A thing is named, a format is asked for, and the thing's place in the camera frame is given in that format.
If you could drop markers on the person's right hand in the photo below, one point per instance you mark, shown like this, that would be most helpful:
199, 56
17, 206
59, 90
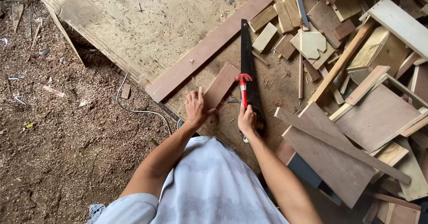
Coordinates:
247, 120

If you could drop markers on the person's left hand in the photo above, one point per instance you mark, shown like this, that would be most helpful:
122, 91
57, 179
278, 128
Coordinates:
195, 110

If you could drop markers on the person's right fingers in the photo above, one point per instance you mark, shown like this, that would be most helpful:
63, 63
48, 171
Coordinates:
245, 109

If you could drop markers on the short brown wood plank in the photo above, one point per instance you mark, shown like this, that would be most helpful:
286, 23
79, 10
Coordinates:
222, 83

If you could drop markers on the black hand saw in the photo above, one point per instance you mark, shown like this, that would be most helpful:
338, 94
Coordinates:
247, 56

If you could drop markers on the long brown wood strip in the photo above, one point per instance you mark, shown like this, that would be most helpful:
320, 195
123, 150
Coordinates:
207, 46

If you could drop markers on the brown square wood piece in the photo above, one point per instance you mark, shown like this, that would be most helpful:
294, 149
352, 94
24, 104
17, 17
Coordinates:
285, 46

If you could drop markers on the pale square wood block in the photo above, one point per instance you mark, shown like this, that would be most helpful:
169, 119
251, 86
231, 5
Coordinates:
264, 37

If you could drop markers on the dark blue board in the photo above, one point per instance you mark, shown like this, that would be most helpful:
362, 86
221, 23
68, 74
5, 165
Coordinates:
304, 171

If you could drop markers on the person's pale blue shirt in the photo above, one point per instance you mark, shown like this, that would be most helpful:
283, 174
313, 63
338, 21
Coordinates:
207, 187

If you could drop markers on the pale notched wood piece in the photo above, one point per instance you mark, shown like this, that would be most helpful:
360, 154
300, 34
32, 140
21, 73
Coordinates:
311, 44

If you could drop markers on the dark rectangular wood block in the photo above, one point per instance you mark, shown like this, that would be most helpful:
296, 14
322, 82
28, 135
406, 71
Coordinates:
262, 18

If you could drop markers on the tan wood block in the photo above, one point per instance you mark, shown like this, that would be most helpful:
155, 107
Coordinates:
284, 17
293, 11

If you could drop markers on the large brown plywood board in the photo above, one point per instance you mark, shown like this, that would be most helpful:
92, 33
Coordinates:
329, 167

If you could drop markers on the long brown flat lath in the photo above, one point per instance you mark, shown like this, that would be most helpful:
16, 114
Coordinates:
344, 147

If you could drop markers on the long light wood batten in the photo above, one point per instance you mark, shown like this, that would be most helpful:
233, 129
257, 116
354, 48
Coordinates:
341, 61

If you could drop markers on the grey blue wood strip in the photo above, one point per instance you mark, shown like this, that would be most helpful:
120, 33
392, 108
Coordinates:
301, 8

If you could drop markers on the small brown wood chip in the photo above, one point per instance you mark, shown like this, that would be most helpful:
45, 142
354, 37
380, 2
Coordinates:
125, 91

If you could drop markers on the large worn plywood sheet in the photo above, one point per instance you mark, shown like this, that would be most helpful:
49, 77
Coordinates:
140, 23

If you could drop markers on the heap of wood offcuts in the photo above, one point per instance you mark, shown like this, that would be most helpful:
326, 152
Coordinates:
384, 93

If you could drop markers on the thin pale wood sliver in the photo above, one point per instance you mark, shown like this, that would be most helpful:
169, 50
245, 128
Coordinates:
54, 91

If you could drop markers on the long thin wood stick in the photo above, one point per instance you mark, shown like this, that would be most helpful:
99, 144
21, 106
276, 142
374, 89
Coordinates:
65, 35

